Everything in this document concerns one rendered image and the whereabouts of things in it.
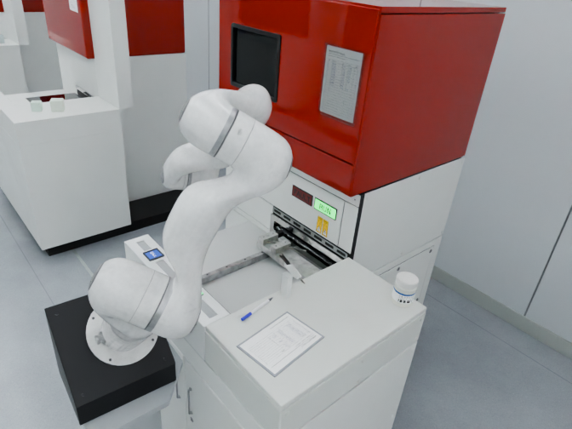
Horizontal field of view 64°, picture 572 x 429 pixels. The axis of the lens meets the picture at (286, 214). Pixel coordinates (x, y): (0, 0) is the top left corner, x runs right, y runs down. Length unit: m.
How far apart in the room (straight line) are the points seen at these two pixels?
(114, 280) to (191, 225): 0.19
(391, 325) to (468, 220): 1.80
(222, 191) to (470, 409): 2.07
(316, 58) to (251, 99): 0.68
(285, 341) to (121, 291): 0.55
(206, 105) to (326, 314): 0.83
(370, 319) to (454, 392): 1.31
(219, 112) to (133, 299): 0.40
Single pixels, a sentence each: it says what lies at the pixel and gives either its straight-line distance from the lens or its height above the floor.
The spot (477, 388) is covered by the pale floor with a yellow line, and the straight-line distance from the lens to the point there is 2.79.
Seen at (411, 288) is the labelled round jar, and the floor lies 1.04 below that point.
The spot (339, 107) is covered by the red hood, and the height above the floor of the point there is 1.51.
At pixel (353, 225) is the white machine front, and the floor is 1.10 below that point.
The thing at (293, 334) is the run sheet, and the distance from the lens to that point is 1.36.
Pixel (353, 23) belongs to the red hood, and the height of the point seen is 1.76.
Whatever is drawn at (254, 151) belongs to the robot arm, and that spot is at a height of 1.61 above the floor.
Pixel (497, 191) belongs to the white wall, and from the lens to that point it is 3.02.
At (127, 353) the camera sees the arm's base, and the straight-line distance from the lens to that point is 1.36.
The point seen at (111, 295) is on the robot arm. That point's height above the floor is 1.31.
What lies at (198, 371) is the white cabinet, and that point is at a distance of 1.56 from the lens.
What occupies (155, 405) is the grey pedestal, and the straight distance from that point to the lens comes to 1.40.
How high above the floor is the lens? 1.91
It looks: 29 degrees down
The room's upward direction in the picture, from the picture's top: 5 degrees clockwise
